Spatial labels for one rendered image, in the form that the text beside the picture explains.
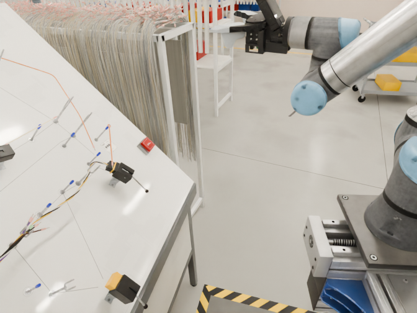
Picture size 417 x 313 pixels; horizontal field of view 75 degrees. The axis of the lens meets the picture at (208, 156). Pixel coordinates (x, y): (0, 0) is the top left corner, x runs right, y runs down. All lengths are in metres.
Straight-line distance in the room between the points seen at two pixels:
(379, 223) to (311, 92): 0.35
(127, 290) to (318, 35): 0.81
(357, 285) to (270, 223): 1.49
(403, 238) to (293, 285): 1.32
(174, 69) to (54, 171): 1.10
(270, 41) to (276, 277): 1.57
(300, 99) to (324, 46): 0.16
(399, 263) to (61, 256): 0.84
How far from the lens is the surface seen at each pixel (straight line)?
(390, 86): 4.61
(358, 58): 0.61
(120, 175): 0.97
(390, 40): 0.60
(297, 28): 0.75
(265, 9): 0.77
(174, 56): 1.81
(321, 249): 0.77
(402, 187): 0.72
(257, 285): 1.98
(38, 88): 1.15
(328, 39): 0.74
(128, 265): 0.98
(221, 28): 0.78
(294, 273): 2.07
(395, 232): 0.78
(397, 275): 0.87
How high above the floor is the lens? 1.71
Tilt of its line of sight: 35 degrees down
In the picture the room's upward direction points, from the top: 2 degrees counter-clockwise
